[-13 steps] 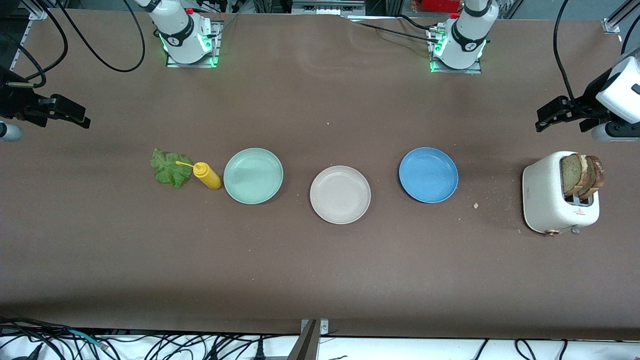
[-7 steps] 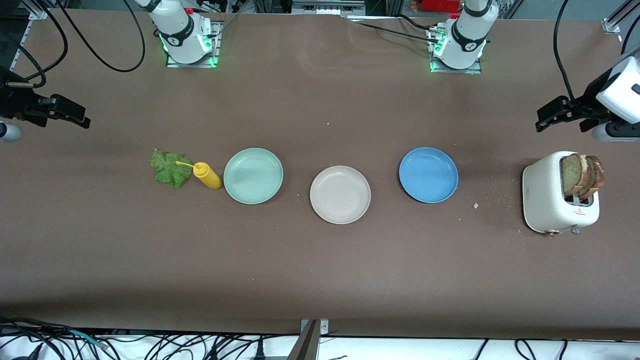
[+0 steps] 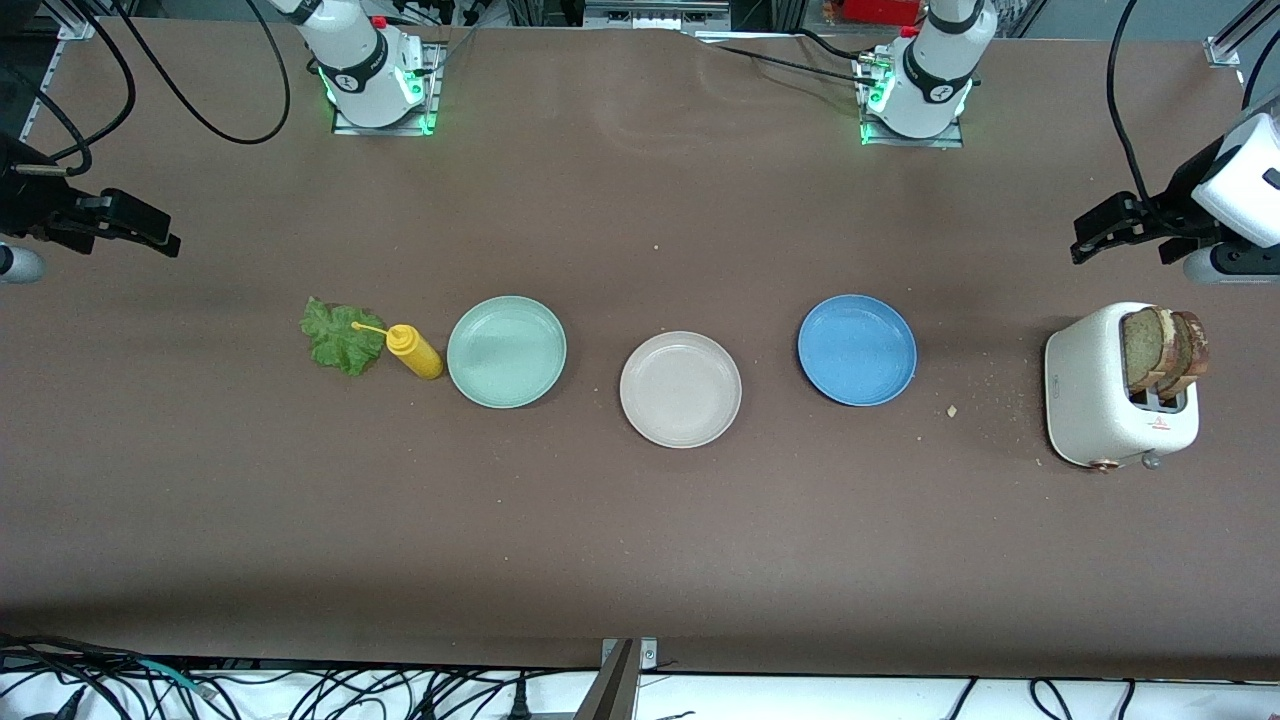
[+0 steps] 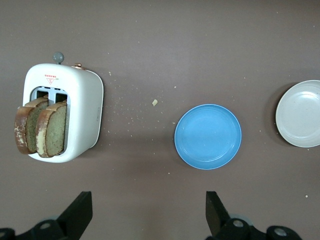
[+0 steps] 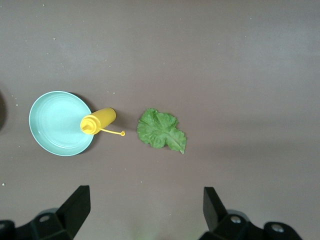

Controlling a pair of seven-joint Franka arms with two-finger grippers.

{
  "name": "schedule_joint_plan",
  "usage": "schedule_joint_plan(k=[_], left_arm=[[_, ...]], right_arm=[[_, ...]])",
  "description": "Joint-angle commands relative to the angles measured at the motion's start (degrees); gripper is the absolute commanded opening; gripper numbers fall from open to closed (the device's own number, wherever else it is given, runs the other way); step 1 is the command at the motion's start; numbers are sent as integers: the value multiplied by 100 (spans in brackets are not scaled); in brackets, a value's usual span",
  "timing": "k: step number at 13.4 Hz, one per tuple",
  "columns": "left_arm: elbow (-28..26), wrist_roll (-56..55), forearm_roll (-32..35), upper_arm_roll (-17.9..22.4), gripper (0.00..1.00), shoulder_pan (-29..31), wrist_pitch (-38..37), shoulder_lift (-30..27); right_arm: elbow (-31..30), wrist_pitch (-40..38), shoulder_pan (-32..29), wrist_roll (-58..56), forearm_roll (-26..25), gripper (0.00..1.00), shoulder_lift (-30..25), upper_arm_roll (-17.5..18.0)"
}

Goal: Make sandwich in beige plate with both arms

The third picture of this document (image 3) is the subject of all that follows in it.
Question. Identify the grey metal box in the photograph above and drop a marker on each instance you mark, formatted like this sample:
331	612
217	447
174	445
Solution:
655	18

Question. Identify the metal table bracket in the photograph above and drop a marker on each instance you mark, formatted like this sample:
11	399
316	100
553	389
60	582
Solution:
612	695

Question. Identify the blue plate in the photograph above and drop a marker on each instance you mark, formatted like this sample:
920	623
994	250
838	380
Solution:
857	350

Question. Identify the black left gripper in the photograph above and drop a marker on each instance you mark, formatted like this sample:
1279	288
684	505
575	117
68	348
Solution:
1176	201

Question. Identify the aluminium frame rail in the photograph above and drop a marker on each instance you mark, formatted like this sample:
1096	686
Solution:
1222	52
78	28

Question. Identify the light brown bread slice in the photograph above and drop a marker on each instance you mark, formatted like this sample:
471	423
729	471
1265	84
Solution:
1140	345

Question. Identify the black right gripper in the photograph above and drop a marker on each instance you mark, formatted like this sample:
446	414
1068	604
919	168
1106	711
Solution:
28	200

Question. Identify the white toaster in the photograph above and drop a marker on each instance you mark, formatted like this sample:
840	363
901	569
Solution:
1085	385

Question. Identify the beige plate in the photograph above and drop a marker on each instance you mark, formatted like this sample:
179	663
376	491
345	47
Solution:
680	390

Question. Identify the yellow mustard squeeze bottle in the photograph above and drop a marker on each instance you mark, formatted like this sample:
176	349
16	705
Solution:
415	355

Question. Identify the red box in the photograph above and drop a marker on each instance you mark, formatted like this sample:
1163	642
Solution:
880	10

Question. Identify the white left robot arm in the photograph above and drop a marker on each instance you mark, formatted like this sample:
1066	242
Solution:
930	90

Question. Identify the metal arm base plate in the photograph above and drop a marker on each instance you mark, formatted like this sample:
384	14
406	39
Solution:
432	110
915	142

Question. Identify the pale green plate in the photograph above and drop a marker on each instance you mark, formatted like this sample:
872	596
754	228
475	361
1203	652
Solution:
506	352

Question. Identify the dark crusted bread slice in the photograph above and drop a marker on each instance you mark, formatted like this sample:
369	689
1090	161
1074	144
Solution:
1195	350

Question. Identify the green lettuce leaf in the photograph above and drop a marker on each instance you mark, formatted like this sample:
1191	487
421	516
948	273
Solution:
335	345

